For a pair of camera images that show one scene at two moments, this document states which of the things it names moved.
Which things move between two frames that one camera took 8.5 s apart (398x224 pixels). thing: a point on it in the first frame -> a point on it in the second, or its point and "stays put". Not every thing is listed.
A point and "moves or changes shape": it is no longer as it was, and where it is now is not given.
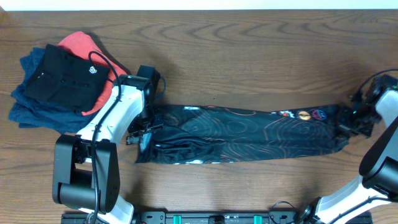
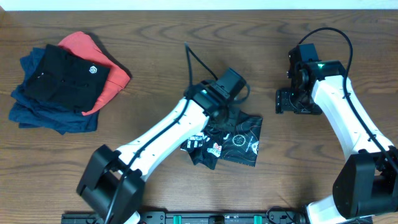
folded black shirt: x=66 y=80 stays put
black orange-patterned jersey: x=194 y=135 moves or changes shape
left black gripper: x=144 y=132 -> x=218 y=116
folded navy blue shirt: x=30 y=112 stays put
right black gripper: x=344 y=122 -> x=283 y=103
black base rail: x=208 y=217 stays put
